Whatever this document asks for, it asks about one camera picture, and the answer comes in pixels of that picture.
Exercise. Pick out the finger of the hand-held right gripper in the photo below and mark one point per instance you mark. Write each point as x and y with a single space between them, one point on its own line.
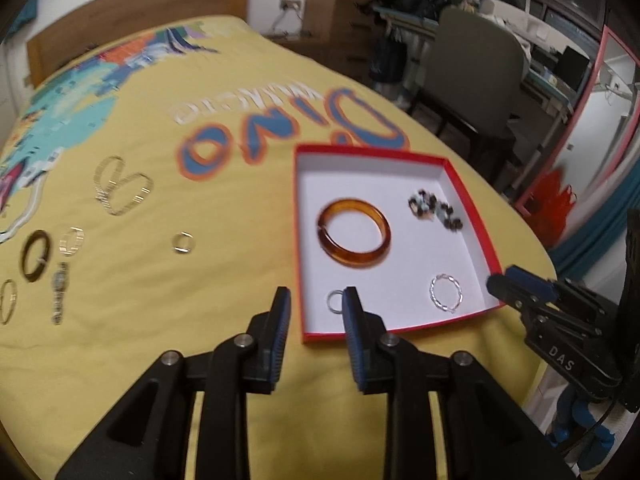
530 278
507 291

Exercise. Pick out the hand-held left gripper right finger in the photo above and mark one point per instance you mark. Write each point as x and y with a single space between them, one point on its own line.
352 340

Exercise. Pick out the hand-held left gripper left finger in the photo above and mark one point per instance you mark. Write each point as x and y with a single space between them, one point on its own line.
281 320

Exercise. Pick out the red cardboard box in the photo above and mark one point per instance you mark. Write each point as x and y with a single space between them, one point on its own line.
400 260

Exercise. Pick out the dark thin bangle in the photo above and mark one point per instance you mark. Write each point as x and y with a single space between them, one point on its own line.
26 260

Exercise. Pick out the amber resin bangle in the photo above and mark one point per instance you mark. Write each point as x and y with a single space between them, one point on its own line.
354 261

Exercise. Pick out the yellow printed blanket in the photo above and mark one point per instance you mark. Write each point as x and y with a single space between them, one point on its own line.
150 320

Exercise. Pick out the grey chair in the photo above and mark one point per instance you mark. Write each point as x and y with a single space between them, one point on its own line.
475 70

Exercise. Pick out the silver wristwatch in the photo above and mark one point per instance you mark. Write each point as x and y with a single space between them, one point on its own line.
59 285

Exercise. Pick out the dark blue tote bag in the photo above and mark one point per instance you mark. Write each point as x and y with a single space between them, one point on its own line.
387 60

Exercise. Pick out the thin metal bangle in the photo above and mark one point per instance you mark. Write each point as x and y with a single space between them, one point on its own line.
11 305

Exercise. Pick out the wooden nightstand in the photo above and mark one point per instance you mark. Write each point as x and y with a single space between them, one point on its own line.
295 45

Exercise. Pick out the wooden drawer cabinet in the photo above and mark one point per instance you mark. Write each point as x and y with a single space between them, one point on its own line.
340 25

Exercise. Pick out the wooden headboard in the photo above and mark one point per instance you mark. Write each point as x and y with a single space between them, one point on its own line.
150 10

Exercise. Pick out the teal curtain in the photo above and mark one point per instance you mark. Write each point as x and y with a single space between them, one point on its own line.
25 12

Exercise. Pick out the wall socket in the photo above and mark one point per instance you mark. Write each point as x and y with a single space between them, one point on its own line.
291 4

